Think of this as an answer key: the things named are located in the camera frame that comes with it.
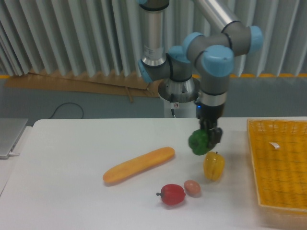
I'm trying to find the white paper label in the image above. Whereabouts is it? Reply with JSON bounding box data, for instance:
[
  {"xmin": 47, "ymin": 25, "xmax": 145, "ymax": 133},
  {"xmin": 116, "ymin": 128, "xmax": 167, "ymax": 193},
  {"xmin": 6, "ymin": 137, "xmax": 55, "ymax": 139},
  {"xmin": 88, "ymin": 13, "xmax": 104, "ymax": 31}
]
[{"xmin": 270, "ymin": 142, "xmax": 280, "ymax": 150}]

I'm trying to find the green toy bell pepper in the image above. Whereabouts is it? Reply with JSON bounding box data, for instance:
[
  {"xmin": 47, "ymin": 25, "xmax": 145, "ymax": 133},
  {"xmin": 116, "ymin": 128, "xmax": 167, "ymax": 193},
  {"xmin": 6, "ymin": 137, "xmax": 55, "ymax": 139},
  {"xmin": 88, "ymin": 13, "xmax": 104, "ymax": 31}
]
[{"xmin": 188, "ymin": 129, "xmax": 210, "ymax": 156}]

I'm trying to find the brown cardboard sheet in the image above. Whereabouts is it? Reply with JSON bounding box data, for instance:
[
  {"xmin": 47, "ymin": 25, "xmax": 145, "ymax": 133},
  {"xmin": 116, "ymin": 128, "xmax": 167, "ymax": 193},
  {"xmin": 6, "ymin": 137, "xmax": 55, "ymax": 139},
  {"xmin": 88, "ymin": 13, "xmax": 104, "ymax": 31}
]
[{"xmin": 5, "ymin": 70, "xmax": 160, "ymax": 102}]

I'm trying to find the silver laptop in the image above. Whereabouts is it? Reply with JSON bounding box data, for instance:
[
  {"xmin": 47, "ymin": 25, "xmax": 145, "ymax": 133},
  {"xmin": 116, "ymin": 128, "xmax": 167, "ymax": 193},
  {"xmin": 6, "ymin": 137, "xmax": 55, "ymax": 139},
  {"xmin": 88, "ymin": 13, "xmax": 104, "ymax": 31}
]
[{"xmin": 0, "ymin": 118, "xmax": 28, "ymax": 160}]

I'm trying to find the yellow toy bell pepper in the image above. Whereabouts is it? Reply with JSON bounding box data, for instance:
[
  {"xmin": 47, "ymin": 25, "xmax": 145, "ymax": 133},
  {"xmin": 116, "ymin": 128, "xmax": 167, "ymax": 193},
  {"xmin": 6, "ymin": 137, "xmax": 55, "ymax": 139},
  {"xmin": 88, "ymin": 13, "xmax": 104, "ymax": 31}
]
[{"xmin": 203, "ymin": 151, "xmax": 225, "ymax": 181}]

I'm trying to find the red toy bell pepper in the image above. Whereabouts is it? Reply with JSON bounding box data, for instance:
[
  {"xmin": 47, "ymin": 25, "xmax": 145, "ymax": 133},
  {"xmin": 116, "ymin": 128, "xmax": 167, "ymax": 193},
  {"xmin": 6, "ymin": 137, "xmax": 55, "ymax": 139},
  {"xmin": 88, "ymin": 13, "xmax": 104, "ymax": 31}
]
[{"xmin": 156, "ymin": 184, "xmax": 186, "ymax": 206}]

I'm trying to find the black floor cable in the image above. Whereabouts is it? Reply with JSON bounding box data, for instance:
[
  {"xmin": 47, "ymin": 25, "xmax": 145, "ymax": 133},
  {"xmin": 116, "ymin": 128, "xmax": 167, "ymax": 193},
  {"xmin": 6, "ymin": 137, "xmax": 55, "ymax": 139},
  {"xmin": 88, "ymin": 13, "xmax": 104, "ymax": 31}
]
[{"xmin": 47, "ymin": 102, "xmax": 84, "ymax": 119}]

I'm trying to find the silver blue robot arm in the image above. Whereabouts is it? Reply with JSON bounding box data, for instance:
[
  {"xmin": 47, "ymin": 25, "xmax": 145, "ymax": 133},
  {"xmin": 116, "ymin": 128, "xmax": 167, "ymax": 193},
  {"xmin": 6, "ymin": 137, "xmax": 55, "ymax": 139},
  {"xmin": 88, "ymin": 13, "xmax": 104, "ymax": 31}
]
[{"xmin": 138, "ymin": 0, "xmax": 263, "ymax": 152}]

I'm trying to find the brown toy egg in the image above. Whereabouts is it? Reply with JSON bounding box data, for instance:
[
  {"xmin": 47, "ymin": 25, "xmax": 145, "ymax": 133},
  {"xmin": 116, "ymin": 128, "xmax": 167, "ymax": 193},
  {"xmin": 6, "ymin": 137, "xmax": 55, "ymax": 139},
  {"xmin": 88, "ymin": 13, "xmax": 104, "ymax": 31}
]
[{"xmin": 184, "ymin": 180, "xmax": 201, "ymax": 196}]

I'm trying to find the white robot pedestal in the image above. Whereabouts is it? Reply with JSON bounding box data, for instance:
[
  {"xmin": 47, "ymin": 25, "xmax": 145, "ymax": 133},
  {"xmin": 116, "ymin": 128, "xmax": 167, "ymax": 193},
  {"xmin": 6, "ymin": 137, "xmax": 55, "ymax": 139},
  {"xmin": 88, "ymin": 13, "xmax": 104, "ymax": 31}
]
[{"xmin": 157, "ymin": 77, "xmax": 203, "ymax": 118}]

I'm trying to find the yellow woven basket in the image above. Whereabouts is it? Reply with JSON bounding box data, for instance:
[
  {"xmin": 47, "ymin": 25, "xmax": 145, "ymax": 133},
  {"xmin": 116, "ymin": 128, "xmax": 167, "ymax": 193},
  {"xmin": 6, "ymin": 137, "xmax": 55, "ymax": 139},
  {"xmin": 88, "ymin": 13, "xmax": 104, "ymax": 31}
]
[{"xmin": 247, "ymin": 118, "xmax": 307, "ymax": 213}]

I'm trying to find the orange toy bread loaf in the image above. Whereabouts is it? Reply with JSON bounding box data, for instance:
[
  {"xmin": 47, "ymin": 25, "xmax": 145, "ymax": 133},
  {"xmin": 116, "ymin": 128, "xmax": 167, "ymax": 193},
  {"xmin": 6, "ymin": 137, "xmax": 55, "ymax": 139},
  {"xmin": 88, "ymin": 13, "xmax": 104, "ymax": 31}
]
[{"xmin": 102, "ymin": 147, "xmax": 175, "ymax": 184}]

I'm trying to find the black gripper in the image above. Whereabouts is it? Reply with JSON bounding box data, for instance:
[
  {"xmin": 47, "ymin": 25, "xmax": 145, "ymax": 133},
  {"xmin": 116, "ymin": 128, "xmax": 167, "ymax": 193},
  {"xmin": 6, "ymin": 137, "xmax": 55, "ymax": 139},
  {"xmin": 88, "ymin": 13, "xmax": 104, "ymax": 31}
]
[{"xmin": 196, "ymin": 102, "xmax": 224, "ymax": 148}]

